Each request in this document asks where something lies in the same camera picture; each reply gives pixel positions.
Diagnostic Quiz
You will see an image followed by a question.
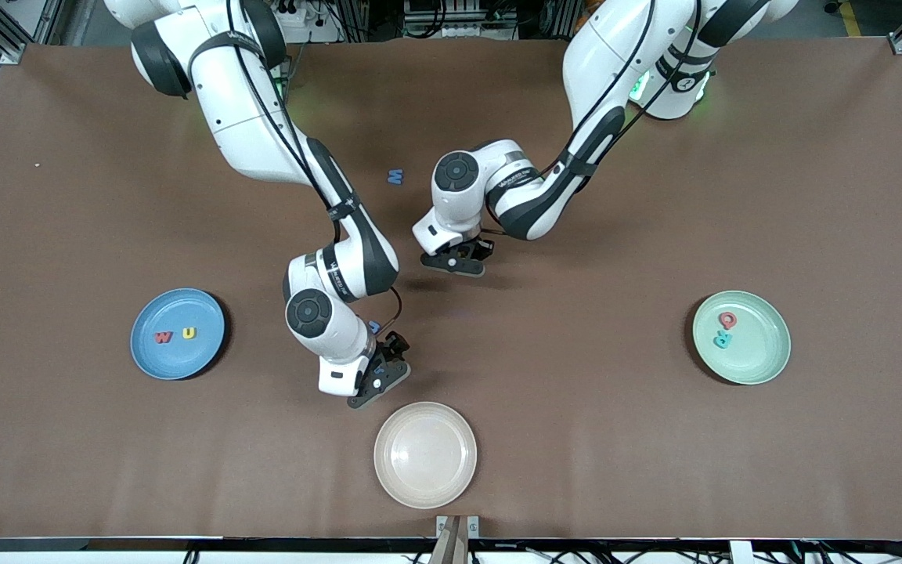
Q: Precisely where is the beige plate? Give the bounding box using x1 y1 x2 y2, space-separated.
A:
373 401 478 510

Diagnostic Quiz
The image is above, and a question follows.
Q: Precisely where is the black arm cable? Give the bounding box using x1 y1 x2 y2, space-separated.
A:
482 0 706 236
224 0 406 334

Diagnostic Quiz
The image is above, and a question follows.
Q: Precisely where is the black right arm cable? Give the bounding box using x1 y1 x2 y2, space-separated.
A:
224 0 406 334

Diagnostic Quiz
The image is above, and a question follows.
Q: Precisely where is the brown table cover mat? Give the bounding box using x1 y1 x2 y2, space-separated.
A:
0 35 902 541

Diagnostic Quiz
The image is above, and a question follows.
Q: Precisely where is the white power strip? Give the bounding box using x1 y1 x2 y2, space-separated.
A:
275 0 342 44

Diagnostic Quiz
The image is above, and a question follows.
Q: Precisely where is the green plate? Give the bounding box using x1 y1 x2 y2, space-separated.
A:
691 290 792 386

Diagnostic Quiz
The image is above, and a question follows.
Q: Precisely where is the background equipment rack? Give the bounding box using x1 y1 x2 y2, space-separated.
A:
400 0 526 40

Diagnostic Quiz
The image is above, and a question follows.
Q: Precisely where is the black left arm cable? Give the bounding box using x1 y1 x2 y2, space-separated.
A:
482 0 706 236

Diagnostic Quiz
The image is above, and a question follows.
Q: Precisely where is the blue plate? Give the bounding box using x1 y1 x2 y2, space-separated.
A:
130 287 227 381

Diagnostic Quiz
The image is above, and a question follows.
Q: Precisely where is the metal table edge bracket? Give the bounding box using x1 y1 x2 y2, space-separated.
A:
429 515 481 564

